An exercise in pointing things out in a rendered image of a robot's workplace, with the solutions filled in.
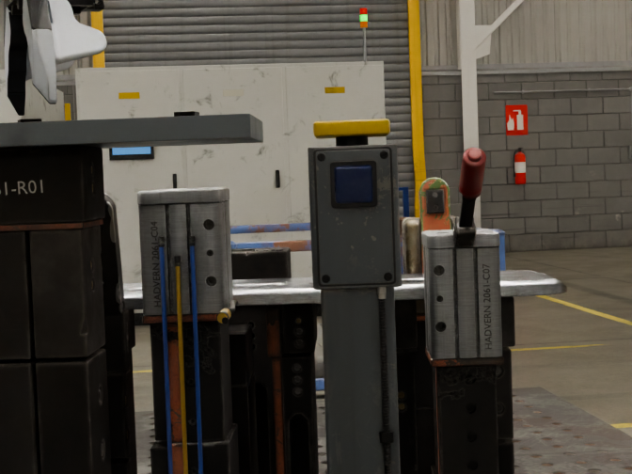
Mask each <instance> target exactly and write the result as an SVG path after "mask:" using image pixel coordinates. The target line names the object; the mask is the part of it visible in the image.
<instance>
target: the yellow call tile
mask: <svg viewBox="0 0 632 474"><path fill-rule="evenodd" d="M389 132H390V121H389V119H387V118H381V119H357V120H332V121H316V122H314V123H313V133H314V136H315V137H316V138H318V139H324V138H336V146H360V145H369V143H368V137H374V136H386V135H388V134H389Z"/></svg>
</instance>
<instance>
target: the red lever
mask: <svg viewBox="0 0 632 474"><path fill-rule="evenodd" d="M485 163H486V155H485V153H484V151H483V150H481V149H479V148H469V149H467V150H466V151H465V152H464V154H463V159H462V166H461V175H460V182H459V192H460V193H461V194H462V203H461V210H460V216H456V217H455V220H454V224H453V228H452V235H453V239H454V242H455V246H473V245H474V241H475V239H476V234H477V230H476V225H475V221H474V209H475V202H476V198H477V197H479V196H480V194H481V192H482V182H483V175H484V169H485Z"/></svg>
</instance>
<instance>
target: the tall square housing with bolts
mask: <svg viewBox="0 0 632 474"><path fill-rule="evenodd" d="M137 204H138V205H139V206H138V213H139V234H140V256H141V276H142V297H143V316H142V323H143V324H150V348H151V368H152V389H153V411H154V432H155V440H156V441H155V443H154V444H153V446H152V447H151V448H150V462H151V474H240V473H239V450H238V427H237V423H232V422H233V419H232V397H231V373H230V350H229V322H228V323H227V324H220V323H219V322H218V321H217V320H216V316H217V314H218V313H219V312H220V311H221V310H222V309H223V308H229V302H230V301H231V300H233V289H232V267H231V243H230V221H229V189H228V187H201V188H176V189H157V190H146V191H140V192H138V193H137Z"/></svg>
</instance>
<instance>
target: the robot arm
mask: <svg viewBox="0 0 632 474"><path fill-rule="evenodd" d="M103 9H104V2H103V0H4V47H5V73H6V89H7V97H8V99H9V101H10V103H11V104H12V106H13V108H14V110H15V111H16V113H17V114H18V115H19V116H24V107H25V81H27V80H29V79H32V83H33V86H34V87H35V88H36V89H37V90H38V91H39V93H40V94H41V95H42V96H43V97H44V99H45V100H46V101H47V102H48V103H49V104H56V102H57V93H56V73H57V72H58V71H64V70H66V69H68V68H70V67H71V66H72V64H73V63H74V61H75V60H76V59H80V58H84V57H87V56H91V55H97V54H100V53H101V52H103V51H104V50H105V48H106V38H105V36H104V34H103V33H102V32H101V31H99V30H97V29H94V28H92V27H89V26H86V25H84V24H80V23H78V22H77V21H76V20H75V18H74V16H73V15H79V14H81V12H85V11H91V12H100V11H101V10H103Z"/></svg>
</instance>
